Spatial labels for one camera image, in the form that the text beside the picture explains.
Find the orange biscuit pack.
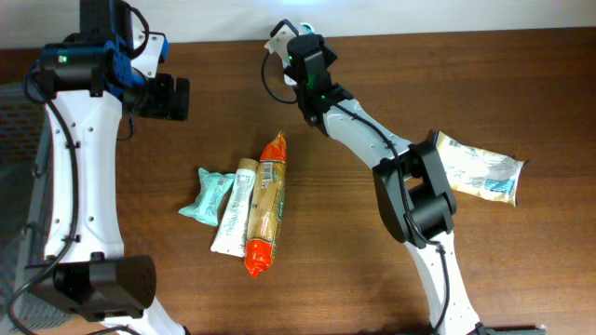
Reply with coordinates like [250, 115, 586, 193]
[244, 132, 287, 278]

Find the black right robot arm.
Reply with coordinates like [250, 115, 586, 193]
[284, 33, 492, 335]

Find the grey mesh basket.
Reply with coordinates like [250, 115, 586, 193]
[1, 83, 52, 334]

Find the mint green pack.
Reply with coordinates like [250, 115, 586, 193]
[178, 167, 235, 227]

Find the yellow snack bag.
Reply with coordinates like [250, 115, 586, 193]
[433, 131, 527, 207]

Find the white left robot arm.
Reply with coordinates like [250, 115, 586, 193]
[22, 0, 190, 334]

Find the white tube with tan cap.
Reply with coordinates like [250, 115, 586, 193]
[210, 158, 258, 258]

